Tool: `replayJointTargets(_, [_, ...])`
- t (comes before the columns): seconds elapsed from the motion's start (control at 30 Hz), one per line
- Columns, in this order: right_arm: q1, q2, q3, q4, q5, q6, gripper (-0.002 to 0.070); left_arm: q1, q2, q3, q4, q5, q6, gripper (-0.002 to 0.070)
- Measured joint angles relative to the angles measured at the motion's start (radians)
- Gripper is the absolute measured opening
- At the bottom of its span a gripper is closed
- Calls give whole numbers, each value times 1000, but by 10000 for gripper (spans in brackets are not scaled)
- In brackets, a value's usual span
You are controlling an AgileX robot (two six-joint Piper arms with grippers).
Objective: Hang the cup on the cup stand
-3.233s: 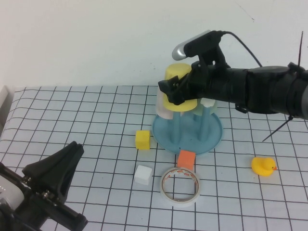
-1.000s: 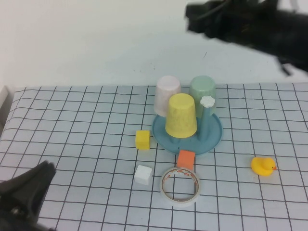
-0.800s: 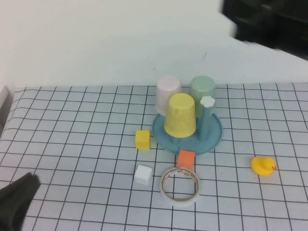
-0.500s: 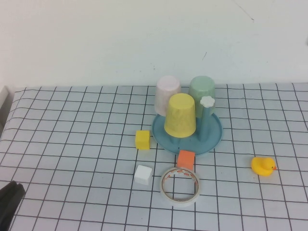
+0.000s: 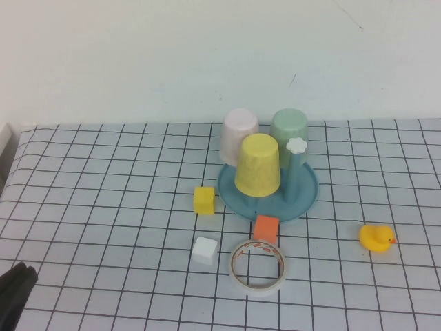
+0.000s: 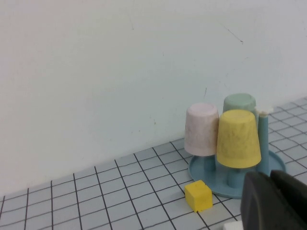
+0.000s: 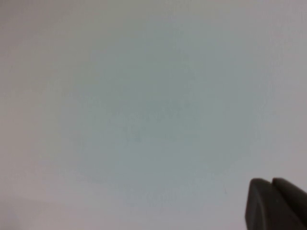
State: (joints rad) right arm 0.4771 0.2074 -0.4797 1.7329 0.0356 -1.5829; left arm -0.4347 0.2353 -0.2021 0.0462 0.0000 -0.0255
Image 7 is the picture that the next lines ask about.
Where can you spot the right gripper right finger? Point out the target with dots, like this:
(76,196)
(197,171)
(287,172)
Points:
(295,198)

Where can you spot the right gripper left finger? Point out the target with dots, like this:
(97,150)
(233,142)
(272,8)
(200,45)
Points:
(261,213)

